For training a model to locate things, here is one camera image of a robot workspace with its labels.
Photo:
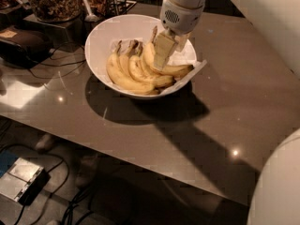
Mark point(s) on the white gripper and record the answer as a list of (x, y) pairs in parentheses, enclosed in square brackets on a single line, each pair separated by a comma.
[(183, 18)]

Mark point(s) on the yellow banana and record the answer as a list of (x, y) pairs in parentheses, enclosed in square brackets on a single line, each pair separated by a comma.
[(125, 82), (179, 71), (147, 59), (136, 71), (124, 57)]

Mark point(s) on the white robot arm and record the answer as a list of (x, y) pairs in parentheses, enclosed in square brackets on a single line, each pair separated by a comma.
[(276, 198)]

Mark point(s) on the white bowl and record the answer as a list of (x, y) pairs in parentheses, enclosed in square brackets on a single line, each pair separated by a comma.
[(103, 38)]

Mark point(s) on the white paper liner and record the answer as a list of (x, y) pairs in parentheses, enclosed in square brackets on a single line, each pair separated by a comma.
[(184, 57)]

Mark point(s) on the white scoop spoon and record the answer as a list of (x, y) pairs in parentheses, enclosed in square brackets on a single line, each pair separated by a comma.
[(90, 16)]

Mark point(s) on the dark stand under jar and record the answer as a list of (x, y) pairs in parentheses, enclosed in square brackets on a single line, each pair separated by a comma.
[(58, 32)]

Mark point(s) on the black device on counter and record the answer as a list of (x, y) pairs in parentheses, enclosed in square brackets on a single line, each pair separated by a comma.
[(24, 48)]

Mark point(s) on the silver box on floor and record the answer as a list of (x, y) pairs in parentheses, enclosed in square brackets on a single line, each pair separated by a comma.
[(22, 181)]

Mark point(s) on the black wire basket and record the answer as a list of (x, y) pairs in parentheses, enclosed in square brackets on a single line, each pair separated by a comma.
[(120, 8)]

